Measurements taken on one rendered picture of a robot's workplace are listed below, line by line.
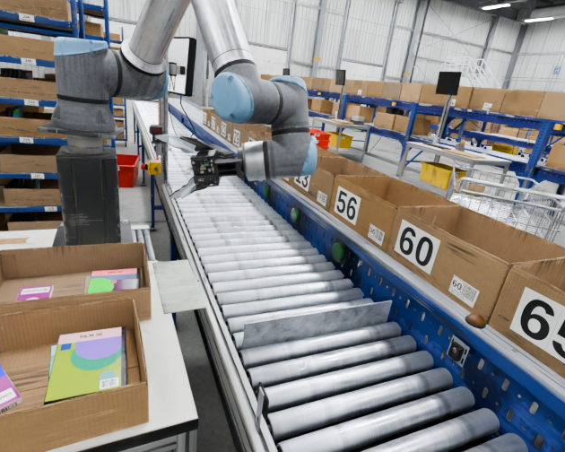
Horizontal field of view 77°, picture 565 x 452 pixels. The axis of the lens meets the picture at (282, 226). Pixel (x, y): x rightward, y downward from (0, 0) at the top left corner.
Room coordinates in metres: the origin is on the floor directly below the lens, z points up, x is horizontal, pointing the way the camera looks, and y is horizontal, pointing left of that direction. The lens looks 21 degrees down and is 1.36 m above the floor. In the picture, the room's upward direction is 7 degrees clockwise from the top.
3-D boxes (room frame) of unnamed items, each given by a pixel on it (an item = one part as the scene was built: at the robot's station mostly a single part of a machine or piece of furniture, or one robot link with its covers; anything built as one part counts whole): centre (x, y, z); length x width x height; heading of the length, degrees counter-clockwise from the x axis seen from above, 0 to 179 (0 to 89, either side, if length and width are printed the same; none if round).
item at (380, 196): (1.34, -0.40, 0.97); 0.39 x 0.29 x 0.17; 26
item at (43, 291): (0.76, 0.62, 0.76); 0.16 x 0.07 x 0.02; 26
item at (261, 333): (0.83, -0.15, 0.76); 0.46 x 0.01 x 0.09; 116
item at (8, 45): (2.10, 1.48, 1.39); 0.40 x 0.30 x 0.10; 114
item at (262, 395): (0.51, 0.00, 0.78); 0.05 x 0.01 x 0.11; 26
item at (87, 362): (0.57, 0.36, 0.79); 0.19 x 0.14 x 0.02; 25
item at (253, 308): (0.98, -0.08, 0.72); 0.52 x 0.05 x 0.05; 116
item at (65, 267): (0.82, 0.55, 0.80); 0.38 x 0.28 x 0.10; 116
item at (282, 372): (0.74, -0.19, 0.72); 0.52 x 0.05 x 0.05; 116
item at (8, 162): (2.10, 1.48, 0.79); 0.40 x 0.30 x 0.10; 117
